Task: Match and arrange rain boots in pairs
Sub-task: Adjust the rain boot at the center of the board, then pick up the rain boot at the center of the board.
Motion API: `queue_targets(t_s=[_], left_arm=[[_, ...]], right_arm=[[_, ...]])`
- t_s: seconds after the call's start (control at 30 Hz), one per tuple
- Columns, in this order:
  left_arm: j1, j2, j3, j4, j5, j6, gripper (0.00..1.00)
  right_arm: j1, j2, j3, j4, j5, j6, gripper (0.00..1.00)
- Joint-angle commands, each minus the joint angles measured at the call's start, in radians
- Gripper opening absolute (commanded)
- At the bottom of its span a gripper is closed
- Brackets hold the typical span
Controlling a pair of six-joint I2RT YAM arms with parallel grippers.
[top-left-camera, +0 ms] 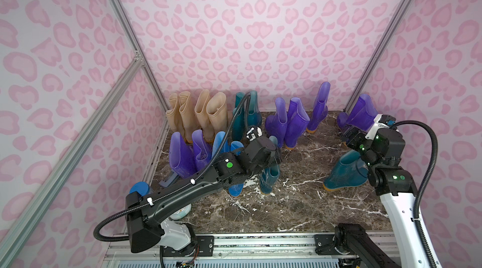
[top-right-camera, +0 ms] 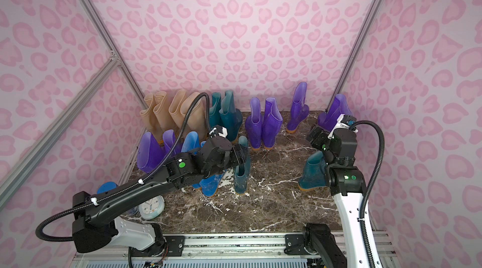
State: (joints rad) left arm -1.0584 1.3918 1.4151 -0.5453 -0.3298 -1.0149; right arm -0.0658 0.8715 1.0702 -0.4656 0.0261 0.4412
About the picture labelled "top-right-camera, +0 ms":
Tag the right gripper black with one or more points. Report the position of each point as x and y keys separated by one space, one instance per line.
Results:
x=315 y=137

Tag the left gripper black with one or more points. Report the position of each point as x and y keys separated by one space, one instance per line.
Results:
x=239 y=154

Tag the blue boot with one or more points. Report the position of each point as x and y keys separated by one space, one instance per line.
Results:
x=191 y=142
x=209 y=186

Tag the purple boot shaft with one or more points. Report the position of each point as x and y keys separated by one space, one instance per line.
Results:
x=272 y=123

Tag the beige boot with paper stuffing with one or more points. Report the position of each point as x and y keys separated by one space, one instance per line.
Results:
x=197 y=120

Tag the beige boot pair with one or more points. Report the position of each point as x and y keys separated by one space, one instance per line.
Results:
x=150 y=120
x=161 y=111

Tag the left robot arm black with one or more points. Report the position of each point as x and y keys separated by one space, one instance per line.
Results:
x=98 y=225

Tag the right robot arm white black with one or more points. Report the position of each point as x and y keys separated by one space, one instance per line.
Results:
x=351 y=194

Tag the mint alarm clock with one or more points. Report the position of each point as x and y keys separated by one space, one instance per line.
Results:
x=152 y=208

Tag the blue printed can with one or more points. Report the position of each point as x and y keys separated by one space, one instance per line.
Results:
x=110 y=185

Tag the aluminium diagonal brace left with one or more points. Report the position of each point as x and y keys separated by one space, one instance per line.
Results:
x=31 y=159

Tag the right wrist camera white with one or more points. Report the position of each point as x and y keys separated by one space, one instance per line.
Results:
x=343 y=122

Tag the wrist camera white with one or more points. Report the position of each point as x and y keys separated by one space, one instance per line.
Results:
x=218 y=132
x=343 y=122

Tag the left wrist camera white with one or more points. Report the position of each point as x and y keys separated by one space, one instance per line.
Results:
x=218 y=132

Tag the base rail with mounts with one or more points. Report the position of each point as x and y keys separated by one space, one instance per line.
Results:
x=253 y=249

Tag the aluminium frame post right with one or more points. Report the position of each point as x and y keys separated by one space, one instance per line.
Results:
x=357 y=47

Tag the aluminium frame post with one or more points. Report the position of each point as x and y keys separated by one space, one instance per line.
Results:
x=357 y=47
x=108 y=40

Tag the aluminium frame post left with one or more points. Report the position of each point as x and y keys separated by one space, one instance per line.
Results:
x=108 y=40

